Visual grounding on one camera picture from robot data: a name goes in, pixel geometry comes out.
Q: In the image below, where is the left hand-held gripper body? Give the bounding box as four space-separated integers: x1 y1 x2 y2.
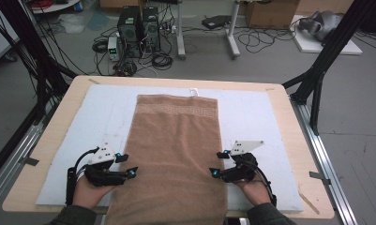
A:
83 142 128 188

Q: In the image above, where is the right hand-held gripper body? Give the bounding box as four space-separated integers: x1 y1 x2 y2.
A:
220 140 265 184

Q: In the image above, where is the brown towel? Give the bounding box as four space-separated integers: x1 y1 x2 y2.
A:
104 88 230 225

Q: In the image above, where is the person's right hand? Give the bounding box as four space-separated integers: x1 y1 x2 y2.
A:
232 178 273 207

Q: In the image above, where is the person's left hand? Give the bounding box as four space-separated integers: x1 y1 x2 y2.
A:
72 175 115 210

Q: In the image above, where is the white grid mat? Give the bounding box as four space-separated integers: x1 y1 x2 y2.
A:
35 83 304 214

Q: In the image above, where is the thin wooden strip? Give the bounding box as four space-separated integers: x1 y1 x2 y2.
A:
297 191 321 216

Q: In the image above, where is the white power supply unit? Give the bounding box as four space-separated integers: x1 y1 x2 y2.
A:
107 36 121 62

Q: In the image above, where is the large black computer tower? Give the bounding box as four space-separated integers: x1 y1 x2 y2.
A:
116 5 143 59

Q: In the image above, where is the slim black computer tower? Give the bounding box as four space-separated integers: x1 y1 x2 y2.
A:
142 6 162 53

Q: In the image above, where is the flat black device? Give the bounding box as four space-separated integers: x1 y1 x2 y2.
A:
201 14 233 31

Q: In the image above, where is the white floor board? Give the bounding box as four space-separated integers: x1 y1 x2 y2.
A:
289 14 364 56

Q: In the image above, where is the clear plastic sheet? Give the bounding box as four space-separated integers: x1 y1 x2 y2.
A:
55 13 85 35

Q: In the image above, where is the cardboard box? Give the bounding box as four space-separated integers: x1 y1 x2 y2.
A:
245 0 301 30

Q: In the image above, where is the round white table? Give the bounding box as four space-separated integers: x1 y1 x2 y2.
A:
30 0 83 15

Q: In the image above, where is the grey robot part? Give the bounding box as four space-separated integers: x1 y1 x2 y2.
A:
297 10 345 42

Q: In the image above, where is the white equipment case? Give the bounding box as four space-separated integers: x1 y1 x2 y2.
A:
0 8 22 63

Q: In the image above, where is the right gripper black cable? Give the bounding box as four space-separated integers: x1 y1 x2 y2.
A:
253 164 278 208

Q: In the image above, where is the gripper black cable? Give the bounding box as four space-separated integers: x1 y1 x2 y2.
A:
253 164 278 208
65 146 101 207

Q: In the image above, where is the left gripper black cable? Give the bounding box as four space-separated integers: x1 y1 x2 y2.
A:
65 146 101 207

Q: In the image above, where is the aluminium rail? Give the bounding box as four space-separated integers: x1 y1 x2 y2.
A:
289 96 359 225
0 122 45 214

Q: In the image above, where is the small coiled black cable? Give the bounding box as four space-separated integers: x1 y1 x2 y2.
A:
91 38 110 54

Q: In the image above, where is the white desk frame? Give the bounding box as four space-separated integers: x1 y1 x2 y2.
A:
175 0 242 61

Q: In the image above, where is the loose black floor cable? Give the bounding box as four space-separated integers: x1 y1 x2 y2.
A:
237 27 297 54

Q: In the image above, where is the black metal frame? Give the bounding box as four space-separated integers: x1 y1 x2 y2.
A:
0 0 80 186
281 0 376 136

